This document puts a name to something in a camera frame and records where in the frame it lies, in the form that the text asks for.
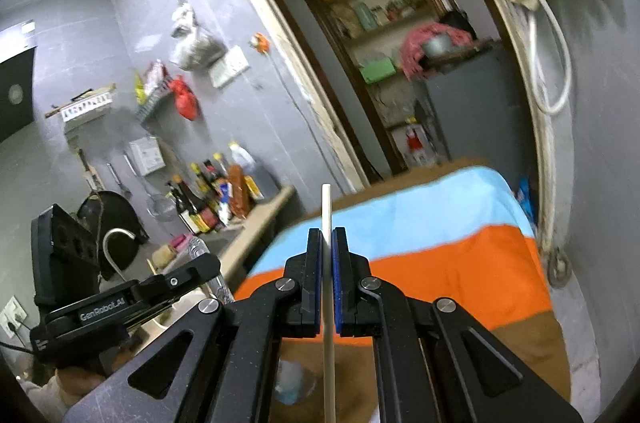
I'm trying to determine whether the dark soy sauce bottle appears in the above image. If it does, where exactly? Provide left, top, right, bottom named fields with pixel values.
left=172, top=174, right=218, bottom=233

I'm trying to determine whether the yellow sponge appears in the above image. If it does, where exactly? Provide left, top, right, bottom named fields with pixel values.
left=151, top=244, right=177, bottom=269

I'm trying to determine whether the white basket shelf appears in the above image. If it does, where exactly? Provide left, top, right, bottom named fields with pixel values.
left=43, top=83, right=116, bottom=132

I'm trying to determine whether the grey cabinet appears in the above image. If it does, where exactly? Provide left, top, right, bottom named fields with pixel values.
left=423, top=44, right=532, bottom=184

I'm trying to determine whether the wooden shelving unit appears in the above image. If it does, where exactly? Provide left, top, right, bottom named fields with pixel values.
left=305, top=0, right=446, bottom=174

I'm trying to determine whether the person left hand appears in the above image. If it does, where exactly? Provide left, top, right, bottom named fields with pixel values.
left=19, top=364, right=124, bottom=423

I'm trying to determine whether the white box on wall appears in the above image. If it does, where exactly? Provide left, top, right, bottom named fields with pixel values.
left=129, top=136, right=166, bottom=176

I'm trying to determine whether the grey wall shelf rack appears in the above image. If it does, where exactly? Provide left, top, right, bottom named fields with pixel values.
left=136, top=87, right=172, bottom=123

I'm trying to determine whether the black wok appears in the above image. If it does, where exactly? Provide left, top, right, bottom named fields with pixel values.
left=76, top=190, right=149, bottom=280

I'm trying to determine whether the chrome faucet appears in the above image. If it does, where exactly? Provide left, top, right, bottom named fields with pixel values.
left=102, top=227, right=136, bottom=282

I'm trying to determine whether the green box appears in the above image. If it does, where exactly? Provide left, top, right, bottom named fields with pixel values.
left=359, top=57, right=397, bottom=84

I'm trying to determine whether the clear bag of dried goods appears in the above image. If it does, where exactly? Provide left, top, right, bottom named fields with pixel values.
left=170, top=0, right=227, bottom=72

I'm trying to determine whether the wire strainer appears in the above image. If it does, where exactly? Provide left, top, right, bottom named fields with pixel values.
left=122, top=151, right=176, bottom=223

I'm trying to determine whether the white wall socket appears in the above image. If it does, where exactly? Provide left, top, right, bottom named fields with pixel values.
left=208, top=46, right=250, bottom=88

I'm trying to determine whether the black range hood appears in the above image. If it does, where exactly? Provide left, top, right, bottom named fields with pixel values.
left=0, top=20, right=37, bottom=142

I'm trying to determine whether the large oil jug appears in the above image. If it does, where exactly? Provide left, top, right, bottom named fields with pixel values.
left=229, top=142, right=279, bottom=203

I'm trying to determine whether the red plastic bag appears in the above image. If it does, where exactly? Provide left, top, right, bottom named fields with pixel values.
left=169, top=76, right=200, bottom=121

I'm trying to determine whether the striped cloth blue orange brown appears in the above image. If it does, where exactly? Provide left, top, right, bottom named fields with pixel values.
left=234, top=160, right=570, bottom=422

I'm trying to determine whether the metal pot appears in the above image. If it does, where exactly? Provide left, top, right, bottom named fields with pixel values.
left=421, top=33, right=456, bottom=58

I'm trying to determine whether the red cloth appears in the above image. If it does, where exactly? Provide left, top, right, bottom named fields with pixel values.
left=399, top=21, right=474, bottom=79

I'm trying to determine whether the orange spice bag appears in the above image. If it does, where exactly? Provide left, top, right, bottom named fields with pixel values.
left=228, top=164, right=250, bottom=219

